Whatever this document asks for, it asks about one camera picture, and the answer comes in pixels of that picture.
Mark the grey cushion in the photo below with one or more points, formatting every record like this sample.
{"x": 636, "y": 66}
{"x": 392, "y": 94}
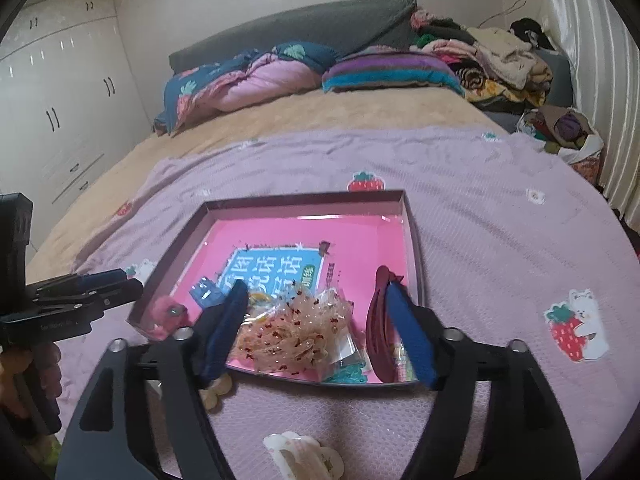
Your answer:
{"x": 560, "y": 80}

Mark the purple printed blanket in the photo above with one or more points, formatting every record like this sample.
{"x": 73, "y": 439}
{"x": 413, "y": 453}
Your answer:
{"x": 500, "y": 260}

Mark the grey headboard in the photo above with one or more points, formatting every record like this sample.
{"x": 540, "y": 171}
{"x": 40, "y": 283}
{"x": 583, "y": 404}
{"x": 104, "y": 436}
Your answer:
{"x": 310, "y": 25}

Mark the navy and pink quilt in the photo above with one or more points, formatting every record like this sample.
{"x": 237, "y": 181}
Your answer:
{"x": 270, "y": 80}

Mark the pile of clothes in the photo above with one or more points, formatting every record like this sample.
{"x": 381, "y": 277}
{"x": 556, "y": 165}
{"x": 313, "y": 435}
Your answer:
{"x": 505, "y": 60}

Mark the pink book with blue label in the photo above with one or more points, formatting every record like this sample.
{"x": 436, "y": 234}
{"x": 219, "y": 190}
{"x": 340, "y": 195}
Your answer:
{"x": 360, "y": 245}

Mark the bag of clothes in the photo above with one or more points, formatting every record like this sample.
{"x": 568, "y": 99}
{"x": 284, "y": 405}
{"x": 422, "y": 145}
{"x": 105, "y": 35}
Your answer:
{"x": 565, "y": 130}

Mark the beige organza bow scrunchie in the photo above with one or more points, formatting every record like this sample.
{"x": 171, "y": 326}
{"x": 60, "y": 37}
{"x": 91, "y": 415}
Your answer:
{"x": 290, "y": 340}

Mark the striped purple pillow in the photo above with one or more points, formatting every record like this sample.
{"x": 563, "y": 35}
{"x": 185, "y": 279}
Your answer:
{"x": 390, "y": 72}

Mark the brown shallow box tray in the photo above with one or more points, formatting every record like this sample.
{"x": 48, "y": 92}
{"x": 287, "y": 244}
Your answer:
{"x": 300, "y": 208}

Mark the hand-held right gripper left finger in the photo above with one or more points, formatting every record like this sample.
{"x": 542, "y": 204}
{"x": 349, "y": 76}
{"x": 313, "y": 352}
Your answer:
{"x": 225, "y": 335}

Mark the orange candy hair clip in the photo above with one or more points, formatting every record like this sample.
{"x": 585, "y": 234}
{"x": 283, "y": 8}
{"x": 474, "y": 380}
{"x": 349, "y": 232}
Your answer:
{"x": 215, "y": 395}

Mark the beige bed sheet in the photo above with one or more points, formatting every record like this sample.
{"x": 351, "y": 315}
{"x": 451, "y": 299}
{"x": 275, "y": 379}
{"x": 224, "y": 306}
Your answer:
{"x": 125, "y": 170}

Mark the white pleated curtain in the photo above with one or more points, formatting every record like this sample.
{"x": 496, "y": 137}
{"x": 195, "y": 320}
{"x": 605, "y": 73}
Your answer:
{"x": 600, "y": 85}

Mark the cream claw hair clip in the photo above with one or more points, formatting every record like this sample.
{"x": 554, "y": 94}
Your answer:
{"x": 300, "y": 455}

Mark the pink plush strawberry hair clip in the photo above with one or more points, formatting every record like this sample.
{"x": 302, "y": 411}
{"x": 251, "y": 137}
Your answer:
{"x": 167, "y": 315}

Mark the green cloth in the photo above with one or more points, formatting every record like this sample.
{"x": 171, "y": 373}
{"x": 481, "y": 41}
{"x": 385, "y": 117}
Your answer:
{"x": 50, "y": 452}

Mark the white wardrobe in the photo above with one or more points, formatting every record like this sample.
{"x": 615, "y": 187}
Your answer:
{"x": 60, "y": 110}

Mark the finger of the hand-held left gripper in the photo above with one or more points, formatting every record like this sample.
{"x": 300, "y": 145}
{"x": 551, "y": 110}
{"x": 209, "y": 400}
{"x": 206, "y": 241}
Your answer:
{"x": 125, "y": 290}
{"x": 107, "y": 276}

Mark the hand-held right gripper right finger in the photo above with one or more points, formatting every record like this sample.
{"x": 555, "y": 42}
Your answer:
{"x": 412, "y": 330}

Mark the dark red hair clip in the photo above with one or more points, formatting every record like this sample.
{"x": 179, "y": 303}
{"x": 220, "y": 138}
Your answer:
{"x": 377, "y": 330}

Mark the person's left hand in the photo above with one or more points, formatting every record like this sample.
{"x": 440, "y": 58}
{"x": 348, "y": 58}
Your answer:
{"x": 51, "y": 365}

